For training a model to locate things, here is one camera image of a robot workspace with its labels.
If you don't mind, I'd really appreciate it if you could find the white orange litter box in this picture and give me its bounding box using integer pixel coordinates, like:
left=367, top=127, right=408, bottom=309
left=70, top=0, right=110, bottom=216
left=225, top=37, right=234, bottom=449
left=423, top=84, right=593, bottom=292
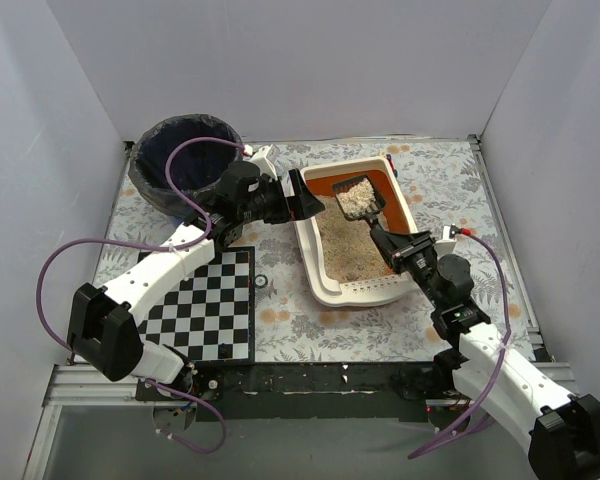
left=295, top=156, right=418, bottom=307

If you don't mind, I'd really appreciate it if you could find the black litter scoop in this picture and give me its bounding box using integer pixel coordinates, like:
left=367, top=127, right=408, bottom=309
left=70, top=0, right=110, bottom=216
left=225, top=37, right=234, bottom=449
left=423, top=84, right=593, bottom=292
left=332, top=174, right=386, bottom=228

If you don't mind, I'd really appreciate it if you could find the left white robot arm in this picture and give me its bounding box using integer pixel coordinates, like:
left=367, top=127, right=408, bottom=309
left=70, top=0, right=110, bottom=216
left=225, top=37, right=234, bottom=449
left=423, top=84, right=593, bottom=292
left=67, top=161, right=324, bottom=385

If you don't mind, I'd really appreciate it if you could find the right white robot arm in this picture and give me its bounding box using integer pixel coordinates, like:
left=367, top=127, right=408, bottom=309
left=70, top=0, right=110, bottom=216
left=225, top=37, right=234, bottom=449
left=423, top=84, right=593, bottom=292
left=370, top=224, right=600, bottom=479

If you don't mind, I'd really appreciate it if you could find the floral table mat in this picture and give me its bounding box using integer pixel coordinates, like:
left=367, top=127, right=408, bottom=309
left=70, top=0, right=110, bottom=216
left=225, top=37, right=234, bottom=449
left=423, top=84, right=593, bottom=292
left=72, top=139, right=537, bottom=364

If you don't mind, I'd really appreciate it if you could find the blue trash bin with bag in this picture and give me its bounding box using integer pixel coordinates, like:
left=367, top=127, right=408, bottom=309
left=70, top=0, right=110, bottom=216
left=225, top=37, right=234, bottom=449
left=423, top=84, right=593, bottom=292
left=128, top=114, right=243, bottom=219

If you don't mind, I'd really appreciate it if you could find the red toy car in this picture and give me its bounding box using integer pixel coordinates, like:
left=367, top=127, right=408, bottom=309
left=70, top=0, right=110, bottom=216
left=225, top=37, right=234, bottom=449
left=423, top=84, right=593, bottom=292
left=385, top=154, right=398, bottom=177

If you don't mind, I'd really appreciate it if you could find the black white chessboard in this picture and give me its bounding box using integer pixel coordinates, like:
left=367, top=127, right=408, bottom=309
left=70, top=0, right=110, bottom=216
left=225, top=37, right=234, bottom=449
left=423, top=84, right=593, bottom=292
left=138, top=246, right=255, bottom=365

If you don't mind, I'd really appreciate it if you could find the black chess piece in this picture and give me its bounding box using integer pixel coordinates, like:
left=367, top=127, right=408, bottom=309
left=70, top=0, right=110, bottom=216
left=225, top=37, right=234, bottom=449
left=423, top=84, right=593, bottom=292
left=218, top=343, right=233, bottom=360

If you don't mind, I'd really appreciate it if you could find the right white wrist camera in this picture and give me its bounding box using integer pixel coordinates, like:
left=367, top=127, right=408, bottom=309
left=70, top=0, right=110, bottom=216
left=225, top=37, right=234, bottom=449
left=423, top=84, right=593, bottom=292
left=431, top=224, right=471, bottom=258

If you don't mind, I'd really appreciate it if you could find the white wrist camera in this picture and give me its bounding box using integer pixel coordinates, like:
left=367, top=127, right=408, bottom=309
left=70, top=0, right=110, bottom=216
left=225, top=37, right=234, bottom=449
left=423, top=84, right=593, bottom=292
left=431, top=224, right=471, bottom=258
left=243, top=145, right=280, bottom=179

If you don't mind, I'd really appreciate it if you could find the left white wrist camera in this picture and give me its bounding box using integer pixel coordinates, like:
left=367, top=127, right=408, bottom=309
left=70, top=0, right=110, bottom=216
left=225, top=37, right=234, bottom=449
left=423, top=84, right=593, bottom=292
left=243, top=145, right=280, bottom=179

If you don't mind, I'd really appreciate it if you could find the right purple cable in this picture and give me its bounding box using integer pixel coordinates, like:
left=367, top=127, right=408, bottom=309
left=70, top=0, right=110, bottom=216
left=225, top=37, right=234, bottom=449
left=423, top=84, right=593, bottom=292
left=407, top=228, right=512, bottom=460

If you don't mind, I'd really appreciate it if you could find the purple cable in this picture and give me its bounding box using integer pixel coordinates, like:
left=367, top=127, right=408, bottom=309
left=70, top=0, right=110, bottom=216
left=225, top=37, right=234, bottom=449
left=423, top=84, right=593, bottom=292
left=407, top=228, right=512, bottom=460
left=34, top=137, right=254, bottom=455

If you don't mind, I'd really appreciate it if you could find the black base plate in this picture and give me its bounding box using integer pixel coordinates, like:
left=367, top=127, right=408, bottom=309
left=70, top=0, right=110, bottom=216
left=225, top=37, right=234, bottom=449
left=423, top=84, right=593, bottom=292
left=134, top=360, right=496, bottom=421

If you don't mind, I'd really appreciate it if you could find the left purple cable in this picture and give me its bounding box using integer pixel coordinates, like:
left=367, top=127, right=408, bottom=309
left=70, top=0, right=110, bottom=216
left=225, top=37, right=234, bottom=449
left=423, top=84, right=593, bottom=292
left=34, top=137, right=254, bottom=455

